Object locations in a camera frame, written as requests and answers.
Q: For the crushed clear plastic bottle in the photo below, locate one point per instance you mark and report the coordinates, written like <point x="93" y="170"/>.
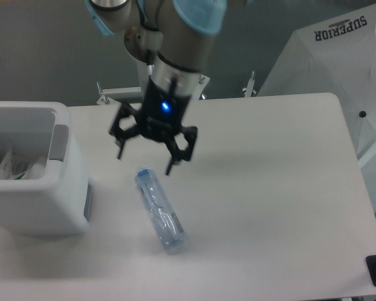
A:
<point x="164" y="218"/>

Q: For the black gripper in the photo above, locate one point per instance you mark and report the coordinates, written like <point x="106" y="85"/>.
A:
<point x="164" y="116"/>

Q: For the clear plastic bag green stripe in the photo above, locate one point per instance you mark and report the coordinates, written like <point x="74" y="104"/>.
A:
<point x="35" y="170"/>

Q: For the white plastic trash can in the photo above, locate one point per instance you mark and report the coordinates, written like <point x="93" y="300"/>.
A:
<point x="45" y="184"/>

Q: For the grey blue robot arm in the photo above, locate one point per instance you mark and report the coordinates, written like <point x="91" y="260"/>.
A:
<point x="186" y="32"/>

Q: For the white umbrella with lettering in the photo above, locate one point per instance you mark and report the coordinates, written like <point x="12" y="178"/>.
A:
<point x="336" y="56"/>

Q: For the white printed paper trash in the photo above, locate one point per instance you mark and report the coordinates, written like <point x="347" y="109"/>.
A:
<point x="13" y="166"/>

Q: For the white metal base bracket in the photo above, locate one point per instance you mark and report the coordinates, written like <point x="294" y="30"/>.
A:
<point x="135" y="95"/>

